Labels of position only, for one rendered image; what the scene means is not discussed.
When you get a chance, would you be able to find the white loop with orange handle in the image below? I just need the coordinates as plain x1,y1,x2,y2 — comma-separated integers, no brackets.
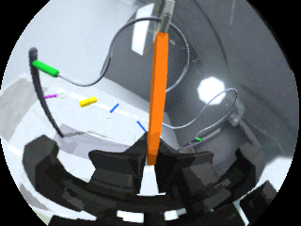
147,0,174,166

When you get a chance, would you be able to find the yellow rectangular block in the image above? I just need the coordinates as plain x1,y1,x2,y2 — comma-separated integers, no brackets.
79,97,97,108

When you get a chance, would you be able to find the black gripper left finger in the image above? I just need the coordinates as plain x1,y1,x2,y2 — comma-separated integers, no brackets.
87,132,148,195

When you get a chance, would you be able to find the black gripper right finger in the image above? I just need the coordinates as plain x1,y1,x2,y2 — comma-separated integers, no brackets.
154,138,214,195

